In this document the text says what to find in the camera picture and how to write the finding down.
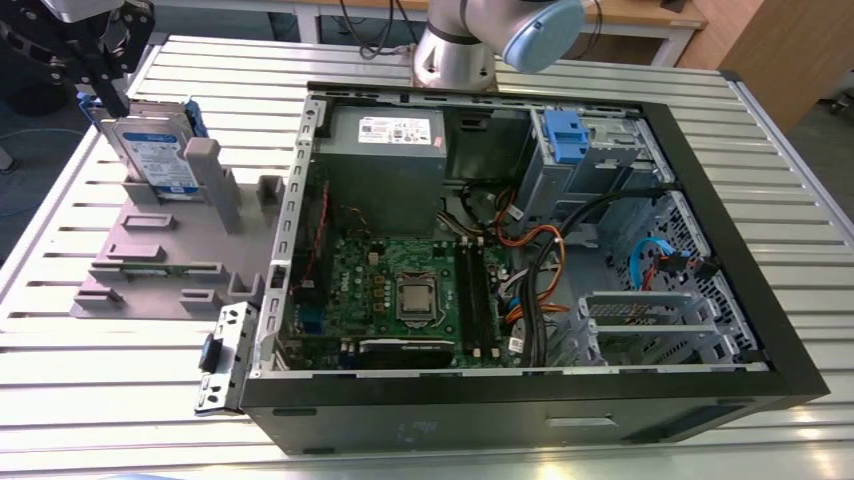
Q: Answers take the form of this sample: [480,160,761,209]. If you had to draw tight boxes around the metal optical drive cage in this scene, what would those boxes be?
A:
[517,107,673,236]

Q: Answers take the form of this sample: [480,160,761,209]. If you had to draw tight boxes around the wooden cabinet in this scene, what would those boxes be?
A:
[673,0,854,134]

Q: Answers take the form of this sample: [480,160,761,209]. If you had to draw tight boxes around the hard disk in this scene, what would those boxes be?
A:
[75,91,210,202]

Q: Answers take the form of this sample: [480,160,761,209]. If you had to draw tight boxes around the power wire with black plug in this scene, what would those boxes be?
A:
[657,252,726,281]

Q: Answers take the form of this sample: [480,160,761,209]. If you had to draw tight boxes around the black PC case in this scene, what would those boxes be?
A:
[238,79,831,456]

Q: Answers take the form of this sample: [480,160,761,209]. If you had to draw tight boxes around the metal expansion slot bracket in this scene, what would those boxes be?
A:
[192,301,260,416]

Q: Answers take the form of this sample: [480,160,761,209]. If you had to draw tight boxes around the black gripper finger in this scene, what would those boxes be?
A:
[99,7,155,76]
[0,22,132,117]

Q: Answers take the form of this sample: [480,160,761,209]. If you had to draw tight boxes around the grey parts rack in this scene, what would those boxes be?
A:
[71,138,295,321]

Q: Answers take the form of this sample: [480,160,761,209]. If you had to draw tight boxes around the silver CPU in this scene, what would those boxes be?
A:
[399,284,436,314]

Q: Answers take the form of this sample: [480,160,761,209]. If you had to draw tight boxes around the green RAM stick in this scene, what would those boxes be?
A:
[119,264,222,277]

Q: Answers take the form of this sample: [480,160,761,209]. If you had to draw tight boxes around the metal disk bay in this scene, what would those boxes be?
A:
[577,291,762,366]

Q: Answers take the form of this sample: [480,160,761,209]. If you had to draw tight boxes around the black RAM slot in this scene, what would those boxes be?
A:
[474,237,503,359]
[454,237,483,359]

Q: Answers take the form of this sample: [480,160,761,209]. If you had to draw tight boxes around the wooden desk with white frame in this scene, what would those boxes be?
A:
[266,0,710,69]

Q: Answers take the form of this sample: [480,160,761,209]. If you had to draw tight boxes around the grey power supply unit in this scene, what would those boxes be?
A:
[312,104,448,239]

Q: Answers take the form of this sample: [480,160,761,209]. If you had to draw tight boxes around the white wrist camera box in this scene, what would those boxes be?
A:
[40,0,127,24]

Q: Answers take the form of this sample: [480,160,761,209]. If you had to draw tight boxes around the blue drive latch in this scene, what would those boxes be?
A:
[543,108,593,164]

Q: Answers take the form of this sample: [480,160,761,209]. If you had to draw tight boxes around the black cable bundle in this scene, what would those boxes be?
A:
[519,189,669,366]

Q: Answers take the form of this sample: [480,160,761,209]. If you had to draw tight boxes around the orange yellow wire bundle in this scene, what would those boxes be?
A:
[496,224,569,326]

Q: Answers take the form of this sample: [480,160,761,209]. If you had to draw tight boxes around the blue data wire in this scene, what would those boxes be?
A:
[629,237,669,291]

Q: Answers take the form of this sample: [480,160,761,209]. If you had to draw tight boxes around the green motherboard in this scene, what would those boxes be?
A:
[292,237,529,371]

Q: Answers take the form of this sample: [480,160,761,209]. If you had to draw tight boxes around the black graphics card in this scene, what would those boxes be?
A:
[356,337,459,370]

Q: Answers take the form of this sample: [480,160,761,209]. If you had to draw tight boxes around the CPU socket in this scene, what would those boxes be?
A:
[391,269,447,329]

